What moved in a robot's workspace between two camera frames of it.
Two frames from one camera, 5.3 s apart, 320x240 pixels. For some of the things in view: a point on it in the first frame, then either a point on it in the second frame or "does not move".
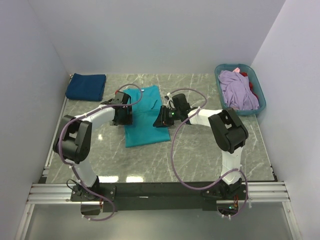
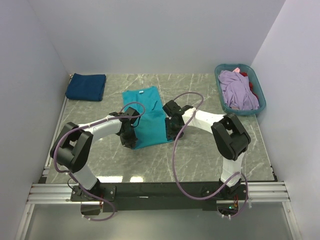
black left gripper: [127, 119] to [129, 143]
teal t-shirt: [145, 103] does not move
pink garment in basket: [237, 70] does not move
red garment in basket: [251, 85] does not move
